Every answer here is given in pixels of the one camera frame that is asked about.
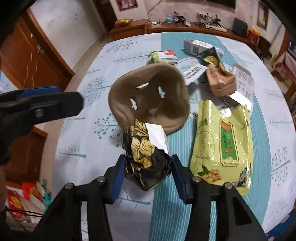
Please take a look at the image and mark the black gold floral wrapper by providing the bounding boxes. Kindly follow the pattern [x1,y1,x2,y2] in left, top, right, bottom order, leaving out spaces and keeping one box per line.
[122,119,171,191]

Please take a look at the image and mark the yellow green tea bag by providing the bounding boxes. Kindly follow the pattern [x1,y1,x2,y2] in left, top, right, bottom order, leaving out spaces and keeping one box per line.
[190,100,253,195]

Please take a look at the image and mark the brown paper bowl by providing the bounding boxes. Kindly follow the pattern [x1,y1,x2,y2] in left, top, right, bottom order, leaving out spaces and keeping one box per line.
[108,63,190,134]

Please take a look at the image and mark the white barcode paper label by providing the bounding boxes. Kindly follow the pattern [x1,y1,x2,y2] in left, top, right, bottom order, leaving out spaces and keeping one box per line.
[182,64,207,85]

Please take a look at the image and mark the brown cardboard box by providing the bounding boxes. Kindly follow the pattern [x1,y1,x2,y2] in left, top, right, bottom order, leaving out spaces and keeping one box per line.
[206,64,237,97]

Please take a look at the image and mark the dark green gold packet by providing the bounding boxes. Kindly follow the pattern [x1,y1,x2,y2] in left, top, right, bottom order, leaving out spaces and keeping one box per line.
[197,47,224,69]

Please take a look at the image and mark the wooden door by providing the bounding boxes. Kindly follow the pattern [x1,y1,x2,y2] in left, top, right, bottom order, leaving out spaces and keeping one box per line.
[1,10,74,91]

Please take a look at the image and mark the white teal tablecloth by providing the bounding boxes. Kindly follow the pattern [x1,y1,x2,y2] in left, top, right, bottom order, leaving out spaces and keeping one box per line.
[52,32,295,240]

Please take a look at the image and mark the white green red packet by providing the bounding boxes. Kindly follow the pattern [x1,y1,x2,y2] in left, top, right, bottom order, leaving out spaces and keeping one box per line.
[149,50,177,65]

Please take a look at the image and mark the yellow fruit bowl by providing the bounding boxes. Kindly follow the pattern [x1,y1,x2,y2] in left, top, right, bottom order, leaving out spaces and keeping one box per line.
[114,19,133,28]

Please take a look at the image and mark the wooden tv cabinet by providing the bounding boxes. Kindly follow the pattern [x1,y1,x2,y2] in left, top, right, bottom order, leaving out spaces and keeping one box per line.
[108,19,258,49]

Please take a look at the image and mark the grey white carton box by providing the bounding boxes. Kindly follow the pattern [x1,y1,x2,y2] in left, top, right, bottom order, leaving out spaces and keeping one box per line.
[184,40,214,55]

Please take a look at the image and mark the white set-top box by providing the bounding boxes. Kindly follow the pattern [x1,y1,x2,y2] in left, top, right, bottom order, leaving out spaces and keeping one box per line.
[203,23,227,33]

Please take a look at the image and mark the red basket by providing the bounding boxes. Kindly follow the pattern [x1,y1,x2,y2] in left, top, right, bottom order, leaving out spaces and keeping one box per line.
[248,29,260,45]

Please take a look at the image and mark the dark green air fryer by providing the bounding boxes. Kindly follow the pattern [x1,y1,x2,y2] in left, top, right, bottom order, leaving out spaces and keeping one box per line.
[232,18,248,37]

